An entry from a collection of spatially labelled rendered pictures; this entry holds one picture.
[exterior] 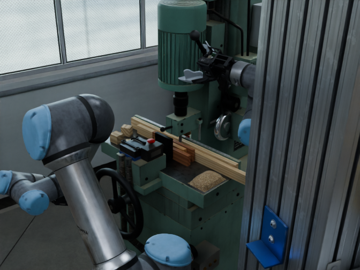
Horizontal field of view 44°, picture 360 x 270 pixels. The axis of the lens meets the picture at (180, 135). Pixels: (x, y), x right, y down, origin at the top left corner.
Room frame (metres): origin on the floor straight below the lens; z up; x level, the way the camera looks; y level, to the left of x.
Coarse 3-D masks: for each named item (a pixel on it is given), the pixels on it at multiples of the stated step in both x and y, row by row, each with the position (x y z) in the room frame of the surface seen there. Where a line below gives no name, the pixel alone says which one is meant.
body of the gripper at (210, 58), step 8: (208, 48) 1.39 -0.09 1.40; (216, 48) 1.37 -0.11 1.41; (208, 56) 1.37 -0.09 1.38; (216, 56) 1.34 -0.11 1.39; (224, 56) 1.32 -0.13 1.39; (200, 64) 1.36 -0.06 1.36; (208, 64) 1.32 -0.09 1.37; (216, 64) 1.34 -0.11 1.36; (224, 64) 1.29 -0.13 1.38; (232, 64) 1.31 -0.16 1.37; (208, 72) 1.35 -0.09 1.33; (216, 72) 1.35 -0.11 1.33; (224, 72) 1.33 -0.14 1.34
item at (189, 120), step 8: (192, 112) 1.63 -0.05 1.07; (200, 112) 1.64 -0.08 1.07; (168, 120) 1.58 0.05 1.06; (176, 120) 1.56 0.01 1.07; (184, 120) 1.57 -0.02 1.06; (192, 120) 1.60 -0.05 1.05; (176, 128) 1.55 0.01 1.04; (184, 128) 1.57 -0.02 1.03; (192, 128) 1.61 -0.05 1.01; (176, 136) 1.55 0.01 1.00
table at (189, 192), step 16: (112, 144) 1.67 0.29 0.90; (160, 176) 1.45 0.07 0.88; (176, 176) 1.42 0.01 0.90; (192, 176) 1.42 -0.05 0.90; (224, 176) 1.42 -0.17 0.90; (144, 192) 1.37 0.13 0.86; (176, 192) 1.39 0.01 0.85; (192, 192) 1.33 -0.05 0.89; (208, 192) 1.31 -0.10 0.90; (224, 192) 1.38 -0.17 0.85
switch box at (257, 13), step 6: (252, 6) 1.72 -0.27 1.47; (258, 6) 1.70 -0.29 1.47; (252, 12) 1.72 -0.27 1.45; (258, 12) 1.70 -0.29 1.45; (252, 18) 1.72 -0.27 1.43; (258, 18) 1.70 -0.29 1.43; (252, 24) 1.72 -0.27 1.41; (258, 24) 1.70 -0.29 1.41; (252, 30) 1.72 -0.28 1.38; (258, 30) 1.70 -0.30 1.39; (252, 36) 1.71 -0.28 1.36; (258, 36) 1.70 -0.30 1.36; (252, 42) 1.71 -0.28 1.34
